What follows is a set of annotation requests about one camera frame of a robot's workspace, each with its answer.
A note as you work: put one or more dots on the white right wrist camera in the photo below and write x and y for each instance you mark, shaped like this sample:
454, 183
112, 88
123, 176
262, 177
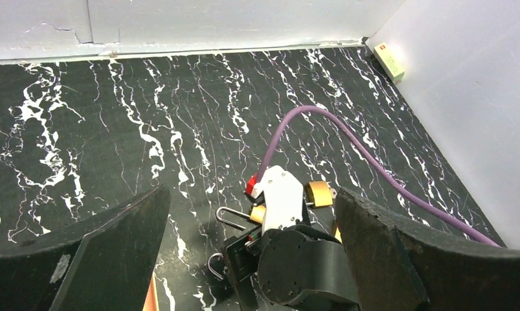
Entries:
283, 197

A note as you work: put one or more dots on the green white box in corner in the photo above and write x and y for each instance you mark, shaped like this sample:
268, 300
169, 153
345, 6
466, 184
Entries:
393, 68

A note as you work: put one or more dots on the small brass padlock closed shackle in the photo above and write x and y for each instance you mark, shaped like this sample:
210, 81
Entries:
319, 194

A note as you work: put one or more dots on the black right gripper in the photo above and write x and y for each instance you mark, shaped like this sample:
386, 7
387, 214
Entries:
298, 267

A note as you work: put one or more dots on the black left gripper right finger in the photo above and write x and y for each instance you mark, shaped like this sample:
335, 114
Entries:
399, 264

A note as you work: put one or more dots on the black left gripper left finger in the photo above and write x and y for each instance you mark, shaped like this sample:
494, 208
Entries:
105, 262

